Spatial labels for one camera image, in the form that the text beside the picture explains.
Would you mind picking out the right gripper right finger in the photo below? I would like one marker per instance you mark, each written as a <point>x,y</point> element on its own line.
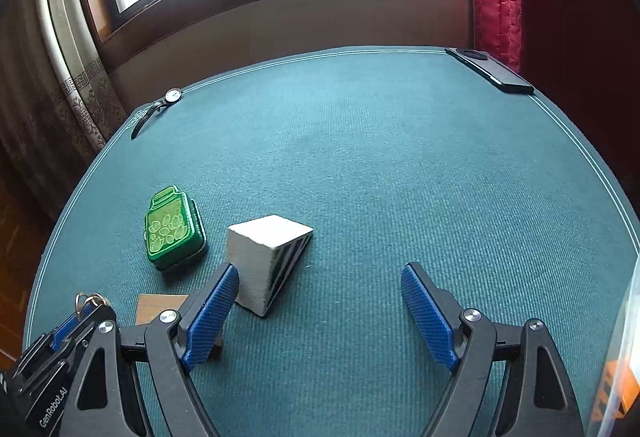
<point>536,397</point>

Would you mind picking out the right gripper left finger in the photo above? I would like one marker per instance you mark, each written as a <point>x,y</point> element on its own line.
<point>105,397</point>

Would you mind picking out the gold metal ornament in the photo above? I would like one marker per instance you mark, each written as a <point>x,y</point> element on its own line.
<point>84,304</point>

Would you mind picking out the small brown wooden block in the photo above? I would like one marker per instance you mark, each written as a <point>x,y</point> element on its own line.
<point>151,305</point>

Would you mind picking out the green jar-shaped keychain pouch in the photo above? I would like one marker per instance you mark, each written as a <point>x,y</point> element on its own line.
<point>173,230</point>

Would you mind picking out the white striped wedge block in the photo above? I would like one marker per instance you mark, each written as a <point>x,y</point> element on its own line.
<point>265,251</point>

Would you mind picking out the orange striped wedge block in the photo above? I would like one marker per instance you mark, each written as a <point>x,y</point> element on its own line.
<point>618,387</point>

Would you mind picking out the black remote control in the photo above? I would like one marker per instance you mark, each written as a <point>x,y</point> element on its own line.
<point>491,69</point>

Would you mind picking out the beige patterned curtain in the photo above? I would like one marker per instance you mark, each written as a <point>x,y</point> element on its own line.
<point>58,105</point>

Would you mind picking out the wristwatch with black strap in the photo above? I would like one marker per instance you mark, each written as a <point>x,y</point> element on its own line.
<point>171,96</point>

